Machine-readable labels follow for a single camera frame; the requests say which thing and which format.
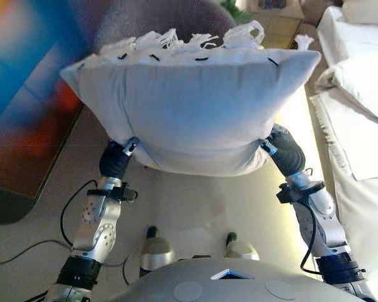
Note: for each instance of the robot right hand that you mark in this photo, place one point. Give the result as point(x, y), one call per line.
point(288, 154)

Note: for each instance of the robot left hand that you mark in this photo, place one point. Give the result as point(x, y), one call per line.
point(115, 162)

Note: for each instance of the white fringed cushion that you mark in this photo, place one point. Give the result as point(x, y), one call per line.
point(192, 104)

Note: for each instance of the cream fringed bedspread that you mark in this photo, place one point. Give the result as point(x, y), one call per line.
point(362, 195)

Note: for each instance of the white duvet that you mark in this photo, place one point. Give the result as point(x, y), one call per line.
point(362, 88)

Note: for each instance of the silver robot left leg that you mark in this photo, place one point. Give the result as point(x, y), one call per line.
point(157, 251)

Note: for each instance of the silver robot leg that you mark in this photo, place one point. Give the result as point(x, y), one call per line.
point(241, 250)
point(157, 251)

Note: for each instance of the colourful rug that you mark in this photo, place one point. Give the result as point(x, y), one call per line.
point(28, 110)

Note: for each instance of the silver robot right leg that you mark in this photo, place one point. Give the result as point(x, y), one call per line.
point(241, 250)

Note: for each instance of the light wooden nightstand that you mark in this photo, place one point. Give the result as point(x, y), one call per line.
point(283, 31)

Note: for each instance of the white mattress sheet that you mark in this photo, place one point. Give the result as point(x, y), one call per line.
point(359, 41)

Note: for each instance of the grey robot torso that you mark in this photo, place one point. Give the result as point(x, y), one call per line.
point(223, 286)

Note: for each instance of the dark ornament on nightstand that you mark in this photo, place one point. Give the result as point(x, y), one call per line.
point(271, 3)

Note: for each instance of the green potted plant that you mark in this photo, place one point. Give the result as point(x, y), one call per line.
point(237, 9)

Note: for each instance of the grey fabric armchair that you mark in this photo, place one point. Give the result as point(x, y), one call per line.
point(176, 19)

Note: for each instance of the white bed pillow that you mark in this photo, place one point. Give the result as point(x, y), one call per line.
point(368, 12)

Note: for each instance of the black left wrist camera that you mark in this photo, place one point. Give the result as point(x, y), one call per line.
point(127, 193)

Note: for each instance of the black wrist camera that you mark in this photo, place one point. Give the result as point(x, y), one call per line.
point(286, 195)
point(127, 193)

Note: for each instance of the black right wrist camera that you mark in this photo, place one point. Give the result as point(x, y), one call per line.
point(286, 195)

